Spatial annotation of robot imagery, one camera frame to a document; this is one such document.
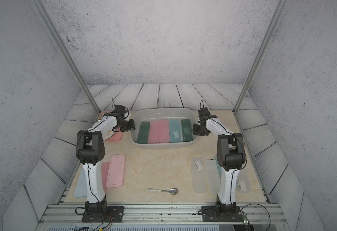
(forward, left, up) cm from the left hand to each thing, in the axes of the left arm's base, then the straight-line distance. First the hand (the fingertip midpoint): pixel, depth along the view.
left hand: (137, 127), depth 104 cm
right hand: (-6, -41, +1) cm, 42 cm away
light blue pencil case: (-39, +28, -7) cm, 48 cm away
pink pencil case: (-3, -12, -3) cm, 12 cm away
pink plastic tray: (-4, +14, -5) cm, 15 cm away
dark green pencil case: (-7, -4, -3) cm, 9 cm away
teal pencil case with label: (-2, -27, -3) cm, 27 cm away
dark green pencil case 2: (-4, -36, -4) cm, 36 cm away
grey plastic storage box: (+16, -7, -3) cm, 18 cm away
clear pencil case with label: (-34, -40, -6) cm, 53 cm away
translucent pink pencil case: (-2, -19, -3) cm, 19 cm away
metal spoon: (-42, -25, -4) cm, 49 cm away
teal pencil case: (-30, -52, -3) cm, 61 cm away
